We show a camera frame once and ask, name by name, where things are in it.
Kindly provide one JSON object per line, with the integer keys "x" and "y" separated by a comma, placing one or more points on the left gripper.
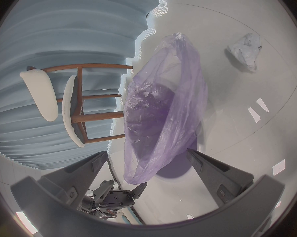
{"x": 118, "y": 197}

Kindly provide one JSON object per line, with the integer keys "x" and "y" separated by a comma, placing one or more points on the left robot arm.
{"x": 94, "y": 207}

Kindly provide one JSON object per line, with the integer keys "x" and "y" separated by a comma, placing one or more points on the purple plastic bag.
{"x": 163, "y": 102}

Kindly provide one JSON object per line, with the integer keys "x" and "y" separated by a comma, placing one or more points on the white cushioned wooden chair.
{"x": 42, "y": 95}

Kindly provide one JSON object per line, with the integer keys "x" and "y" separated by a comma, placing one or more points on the white trash bin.
{"x": 201, "y": 139}

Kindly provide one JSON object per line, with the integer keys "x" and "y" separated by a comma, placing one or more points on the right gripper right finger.
{"x": 220, "y": 179}

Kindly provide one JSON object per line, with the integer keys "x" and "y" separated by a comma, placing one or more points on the clear printed wrapper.
{"x": 246, "y": 50}

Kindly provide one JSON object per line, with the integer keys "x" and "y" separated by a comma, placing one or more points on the pale blue curtain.
{"x": 64, "y": 33}

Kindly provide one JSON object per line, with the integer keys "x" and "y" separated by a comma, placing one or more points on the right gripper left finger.
{"x": 71, "y": 179}

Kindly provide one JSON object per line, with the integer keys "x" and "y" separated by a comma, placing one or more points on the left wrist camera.
{"x": 102, "y": 189}

